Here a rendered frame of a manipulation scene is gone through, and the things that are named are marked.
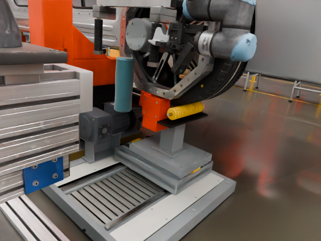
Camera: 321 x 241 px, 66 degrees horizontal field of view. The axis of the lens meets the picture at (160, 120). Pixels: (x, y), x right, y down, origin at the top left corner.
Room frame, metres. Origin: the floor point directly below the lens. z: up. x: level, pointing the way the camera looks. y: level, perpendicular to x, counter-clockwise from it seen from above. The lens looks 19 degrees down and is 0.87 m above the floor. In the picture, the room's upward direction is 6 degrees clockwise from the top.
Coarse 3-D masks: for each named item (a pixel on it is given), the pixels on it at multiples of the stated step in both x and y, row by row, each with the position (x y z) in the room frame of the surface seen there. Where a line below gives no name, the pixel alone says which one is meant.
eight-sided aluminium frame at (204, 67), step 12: (132, 12) 1.37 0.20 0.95; (120, 24) 1.37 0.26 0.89; (204, 24) 1.05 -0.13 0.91; (216, 24) 1.06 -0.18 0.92; (120, 36) 1.36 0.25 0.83; (120, 48) 1.36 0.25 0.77; (204, 60) 1.03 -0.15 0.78; (192, 72) 1.06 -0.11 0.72; (204, 72) 1.03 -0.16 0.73; (144, 84) 1.24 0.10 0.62; (156, 84) 1.25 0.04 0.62; (180, 84) 1.10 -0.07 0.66; (192, 84) 1.11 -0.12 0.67; (168, 96) 1.13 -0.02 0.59; (180, 96) 1.16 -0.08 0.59
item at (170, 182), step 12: (120, 156) 1.36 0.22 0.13; (132, 156) 1.35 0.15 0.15; (132, 168) 1.29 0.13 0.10; (144, 168) 1.23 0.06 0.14; (156, 168) 1.24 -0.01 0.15; (204, 168) 1.29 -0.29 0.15; (156, 180) 1.17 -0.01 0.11; (168, 180) 1.12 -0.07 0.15; (180, 180) 1.11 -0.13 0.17; (192, 180) 1.19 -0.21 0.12
